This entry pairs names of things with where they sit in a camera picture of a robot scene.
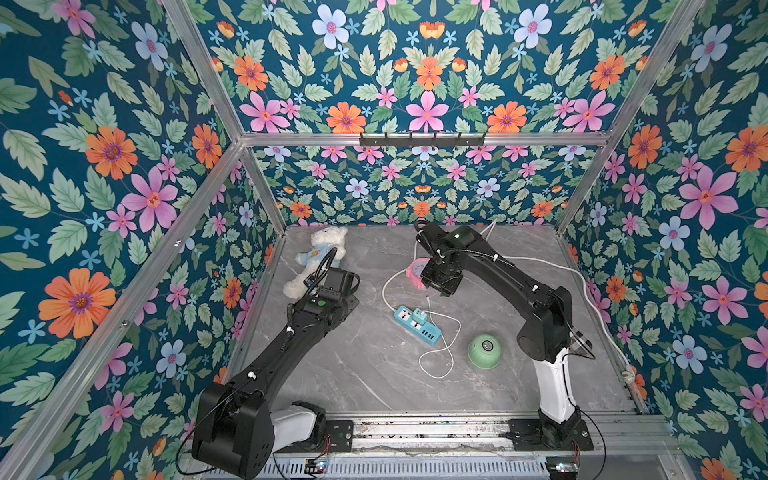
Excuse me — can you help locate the white USB charging cable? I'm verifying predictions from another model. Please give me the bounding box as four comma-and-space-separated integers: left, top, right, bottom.
416, 290, 463, 381

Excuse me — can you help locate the teal USB wall charger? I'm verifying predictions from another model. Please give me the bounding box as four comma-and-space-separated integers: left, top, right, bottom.
412, 308, 429, 324

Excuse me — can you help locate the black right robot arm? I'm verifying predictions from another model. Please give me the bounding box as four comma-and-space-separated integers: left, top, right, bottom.
415, 220, 594, 450

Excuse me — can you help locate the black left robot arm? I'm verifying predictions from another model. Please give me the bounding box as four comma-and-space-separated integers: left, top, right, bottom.
185, 248, 360, 479

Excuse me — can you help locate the pink alarm clock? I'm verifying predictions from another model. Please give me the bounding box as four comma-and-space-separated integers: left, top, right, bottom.
406, 258, 429, 290

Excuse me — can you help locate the white plush teddy bear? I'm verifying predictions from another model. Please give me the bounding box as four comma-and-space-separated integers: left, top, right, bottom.
282, 226, 348, 300

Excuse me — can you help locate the teal power strip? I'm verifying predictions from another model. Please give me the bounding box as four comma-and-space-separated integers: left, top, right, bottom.
393, 306, 442, 346

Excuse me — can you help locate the white power strip cord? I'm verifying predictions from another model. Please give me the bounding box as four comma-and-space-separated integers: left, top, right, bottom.
381, 219, 636, 385

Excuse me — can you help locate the black wall hook rack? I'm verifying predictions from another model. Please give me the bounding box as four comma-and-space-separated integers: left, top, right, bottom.
358, 132, 486, 149

